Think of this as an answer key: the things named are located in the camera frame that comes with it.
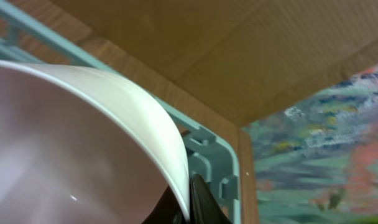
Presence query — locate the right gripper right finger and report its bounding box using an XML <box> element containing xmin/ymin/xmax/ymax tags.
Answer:
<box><xmin>190</xmin><ymin>174</ymin><xmax>231</xmax><ymax>224</ymax></box>

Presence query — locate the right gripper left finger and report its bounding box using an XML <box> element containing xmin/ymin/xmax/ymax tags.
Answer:
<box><xmin>142</xmin><ymin>187</ymin><xmax>186</xmax><ymax>224</ymax></box>

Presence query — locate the grey bowl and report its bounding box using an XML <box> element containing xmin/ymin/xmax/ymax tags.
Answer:
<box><xmin>0</xmin><ymin>60</ymin><xmax>190</xmax><ymax>223</ymax></box>

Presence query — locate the grey dishwasher rack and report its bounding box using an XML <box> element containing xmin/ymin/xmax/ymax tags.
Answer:
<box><xmin>0</xmin><ymin>1</ymin><xmax>241</xmax><ymax>224</ymax></box>

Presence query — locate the colourful painting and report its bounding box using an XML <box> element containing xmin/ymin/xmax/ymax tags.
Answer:
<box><xmin>245</xmin><ymin>64</ymin><xmax>378</xmax><ymax>223</ymax></box>

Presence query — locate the cardboard backdrop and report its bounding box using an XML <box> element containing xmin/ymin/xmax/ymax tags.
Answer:
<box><xmin>57</xmin><ymin>0</ymin><xmax>378</xmax><ymax>126</ymax></box>

